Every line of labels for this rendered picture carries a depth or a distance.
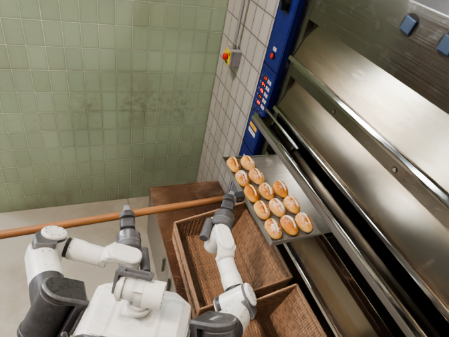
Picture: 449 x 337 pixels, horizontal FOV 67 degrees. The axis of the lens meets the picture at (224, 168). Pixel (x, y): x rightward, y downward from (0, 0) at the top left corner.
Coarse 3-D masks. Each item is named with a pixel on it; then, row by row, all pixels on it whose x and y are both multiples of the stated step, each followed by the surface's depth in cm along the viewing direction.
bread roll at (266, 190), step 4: (264, 184) 158; (268, 184) 158; (260, 188) 158; (264, 188) 157; (268, 188) 156; (272, 188) 157; (260, 192) 158; (264, 192) 156; (268, 192) 155; (272, 192) 155; (264, 196) 156; (268, 196) 155; (272, 196) 155; (268, 200) 156
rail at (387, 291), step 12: (264, 120) 165; (276, 144) 152; (288, 156) 145; (300, 168) 140; (312, 192) 131; (324, 204) 125; (348, 240) 115; (360, 252) 110; (372, 264) 108; (372, 276) 106; (384, 288) 102; (396, 300) 99; (408, 312) 97; (408, 324) 95; (420, 336) 92
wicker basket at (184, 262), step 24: (240, 216) 213; (192, 240) 208; (240, 240) 211; (264, 240) 191; (192, 264) 195; (216, 264) 198; (240, 264) 201; (264, 264) 189; (192, 288) 168; (216, 288) 186; (264, 288) 166; (192, 312) 172
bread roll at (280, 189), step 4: (276, 184) 161; (280, 184) 160; (284, 184) 160; (276, 188) 160; (280, 188) 159; (284, 188) 158; (276, 192) 160; (280, 192) 158; (284, 192) 158; (288, 192) 159; (280, 196) 159; (284, 196) 158
